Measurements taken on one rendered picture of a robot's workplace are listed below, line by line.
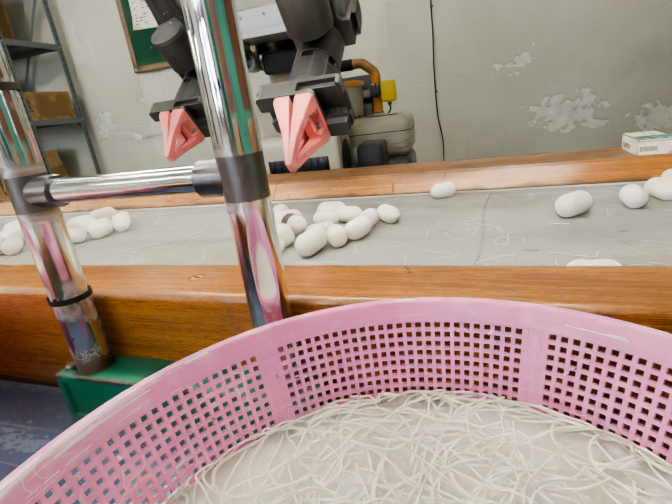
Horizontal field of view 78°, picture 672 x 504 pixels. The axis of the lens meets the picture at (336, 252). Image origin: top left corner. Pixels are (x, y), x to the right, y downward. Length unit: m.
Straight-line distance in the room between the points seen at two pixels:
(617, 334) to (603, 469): 0.05
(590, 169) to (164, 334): 0.50
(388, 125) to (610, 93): 1.51
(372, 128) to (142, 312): 1.11
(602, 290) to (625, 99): 2.41
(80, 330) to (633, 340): 0.31
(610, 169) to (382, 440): 0.47
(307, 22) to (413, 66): 1.98
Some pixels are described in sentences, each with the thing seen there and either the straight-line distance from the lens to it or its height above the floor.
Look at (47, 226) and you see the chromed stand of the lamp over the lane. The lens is 0.31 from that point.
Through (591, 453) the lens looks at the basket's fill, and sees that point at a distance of 0.20.
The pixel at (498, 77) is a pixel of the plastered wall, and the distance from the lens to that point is 2.50.
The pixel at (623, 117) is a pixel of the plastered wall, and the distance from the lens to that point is 2.65.
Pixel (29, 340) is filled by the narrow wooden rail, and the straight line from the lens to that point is 0.43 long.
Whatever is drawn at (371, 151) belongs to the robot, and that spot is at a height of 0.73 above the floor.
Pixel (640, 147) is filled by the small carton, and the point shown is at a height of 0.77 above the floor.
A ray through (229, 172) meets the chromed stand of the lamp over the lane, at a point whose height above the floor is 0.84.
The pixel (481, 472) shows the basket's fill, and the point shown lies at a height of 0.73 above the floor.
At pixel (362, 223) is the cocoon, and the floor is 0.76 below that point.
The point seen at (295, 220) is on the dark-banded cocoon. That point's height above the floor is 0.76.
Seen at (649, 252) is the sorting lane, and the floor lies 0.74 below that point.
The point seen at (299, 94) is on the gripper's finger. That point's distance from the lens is 0.48.
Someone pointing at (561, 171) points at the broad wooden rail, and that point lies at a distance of 0.58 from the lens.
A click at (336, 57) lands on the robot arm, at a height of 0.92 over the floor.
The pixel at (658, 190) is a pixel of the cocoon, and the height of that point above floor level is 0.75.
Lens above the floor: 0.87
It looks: 19 degrees down
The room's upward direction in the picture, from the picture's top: 8 degrees counter-clockwise
